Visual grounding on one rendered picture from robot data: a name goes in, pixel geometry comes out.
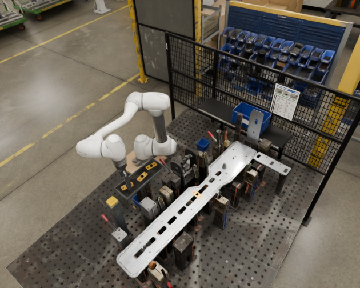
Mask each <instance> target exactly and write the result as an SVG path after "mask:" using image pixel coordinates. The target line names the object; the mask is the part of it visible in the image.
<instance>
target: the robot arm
mask: <svg viewBox="0 0 360 288"><path fill-rule="evenodd" d="M169 106H170V99H169V96H167V95H166V94H164V93H157V92H148V93H139V92H133V93H131V94H130V95H129V96H128V98H127V99H126V102H125V108H124V114H123V116H121V117H120V118H118V119H116V120H115V121H113V122H112V123H110V124H108V125H107V126H105V127H103V128H102V129H100V130H99V131H97V132H96V133H95V134H94V135H91V136H89V137H88V138H87V139H85V140H82V141H80V142H78V143H77V145H76V150H77V153H78V154H79V155H80V156H82V157H86V158H101V157H105V158H110V159H111V160H112V162H113V164H114V166H115V168H116V169H117V170H118V171H119V174H120V176H121V177H124V179H125V182H126V187H127V190H128V191H129V190H132V187H131V183H130V180H129V177H128V174H127V172H126V166H127V163H126V162H127V158H126V154H125V152H126V150H125V146H124V143H123V141H122V139H121V138H120V136H118V135H116V134H112V135H110V136H108V137H107V139H106V140H105V141H104V140H103V138H104V137H105V136H107V135H108V134H110V133H112V132H113V131H115V130H117V129H119V128H120V127H122V126H124V125H125V124H127V123H128V122H129V121H130V120H131V119H132V118H133V116H134V115H135V113H136V112H137V111H140V110H147V111H148V112H149V114H150V115H151V119H152V122H153V128H154V132H155V138H154V139H151V138H149V137H148V136H146V135H139V136H137V137H136V139H135V141H134V152H135V155H136V157H135V158H134V159H132V162H135V163H136V164H135V166H136V167H138V166H139V165H143V164H144V163H146V162H147V161H148V160H150V159H151V158H155V157H157V156H166V155H172V154H174V153H175V152H176V144H177V143H176V142H175V140H173V139H171V138H170V137H169V136H168V135H167V134H166V127H165V119H164V114H163V113H164V111H165V110H167V109H168V108H169Z"/></svg>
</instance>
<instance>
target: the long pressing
mask: <svg viewBox="0 0 360 288"><path fill-rule="evenodd" d="M256 154H257V151H256V150H254V149H252V148H250V147H248V146H246V145H244V144H242V143H240V142H238V141H235V142H234V143H232V144H231V145H230V146H229V147H228V148H227V149H226V150H225V151H224V152H223V153H222V154H221V155H220V156H219V157H218V158H217V159H216V160H215V161H214V162H213V163H212V164H211V165H210V166H209V167H208V172H209V176H208V177H207V178H206V179H205V180H204V181H203V182H202V183H201V184H200V185H199V186H194V187H188V188H187V189H186V190H185V191H184V192H183V193H182V194H181V195H180V196H179V197H178V198H177V199H176V200H175V201H174V202H173V203H172V204H171V205H170V206H169V207H168V208H167V209H166V210H164V211H163V212H162V213H161V214H160V215H159V216H158V217H157V218H156V219H155V220H154V221H153V222H152V223H151V224H149V225H148V227H147V228H145V229H144V231H143V232H141V233H140V235H139V236H137V237H136V238H135V239H134V240H133V241H132V242H131V243H130V244H129V245H128V246H127V247H126V248H125V249H124V250H123V251H121V252H120V253H119V254H118V256H117V258H116V261H117V264H118V265H119V266H120V267H121V268H122V269H123V270H124V271H125V272H126V273H127V274H128V275H129V276H130V277H132V278H135V277H137V276H139V275H140V273H141V272H143V271H144V269H145V268H146V267H147V266H148V265H149V263H150V262H151V261H152V260H154V258H155V257H156V256H157V255H158V254H159V253H160V252H161V251H162V250H163V249H164V248H165V247H166V246H167V245H168V244H169V243H170V242H171V241H172V240H173V239H174V237H175V236H176V235H177V234H178V233H179V232H180V231H181V230H182V229H183V228H184V227H185V226H186V225H187V224H188V223H189V222H190V221H191V220H192V219H193V217H194V216H195V215H196V214H197V213H198V212H199V211H200V210H201V209H202V208H203V207H204V205H205V204H207V203H208V201H209V200H211V199H212V197H213V196H214V195H215V194H216V192H217V191H219V190H220V189H221V188H222V186H224V185H226V184H228V183H230V182H232V181H233V180H234V178H235V177H236V176H237V175H238V174H239V173H240V172H241V171H242V170H243V169H244V168H245V167H246V165H247V164H248V163H249V162H250V161H251V160H252V159H253V158H254V157H255V155H256ZM235 156H236V157H235ZM246 156H247V157H246ZM233 157H234V159H233ZM224 163H225V164H226V169H223V168H222V165H223V164H224ZM219 171H220V172H221V174H220V175H219V176H217V175H216V173H217V172H219ZM211 178H214V179H215V180H214V181H213V182H212V183H210V182H209V180H210V179H211ZM204 185H208V187H207V188H206V189H205V190H204V191H203V192H202V194H201V195H203V197H202V198H201V199H199V198H196V200H195V201H194V202H193V203H192V204H191V205H190V206H186V203H187V202H188V201H189V200H190V199H191V198H192V197H193V196H194V195H193V194H192V192H193V191H194V190H195V191H197V192H198V191H199V190H200V189H201V188H202V187H203V186H204ZM182 207H185V208H186V210H185V211H184V212H183V213H182V214H178V211H179V210H180V209H181V208H182ZM191 209H192V210H191ZM173 216H175V217H176V220H175V221H174V222H173V223H172V224H168V223H167V222H168V221H169V220H170V219H171V218H172V217H173ZM161 221H162V222H161ZM163 226H164V227H166V230H165V231H164V232H163V233H162V234H161V235H158V234H157V232H158V231H159V230H160V229H161V228H162V227H163ZM152 237H154V238H155V239H156V240H155V241H154V242H153V243H152V244H151V245H150V246H149V247H147V248H146V249H144V248H143V245H146V243H147V242H148V241H149V240H150V239H151V238H152ZM140 249H143V250H144V252H143V253H142V254H141V255H140V256H139V257H138V258H137V259H136V258H135V257H134V255H135V254H136V253H137V252H138V251H139V250H140Z"/></svg>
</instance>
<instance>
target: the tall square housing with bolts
mask: <svg viewBox="0 0 360 288"><path fill-rule="evenodd" d="M139 205H140V208H141V213H142V214H143V215H144V216H143V217H144V220H145V221H144V223H145V226H146V228H147V227H148V225H149V224H151V223H152V222H153V221H154V220H155V219H156V218H157V214H158V211H157V205H156V203H155V202H154V201H152V200H151V199H150V198H149V197H145V198H144V199H143V200H142V201H140V203H139Z"/></svg>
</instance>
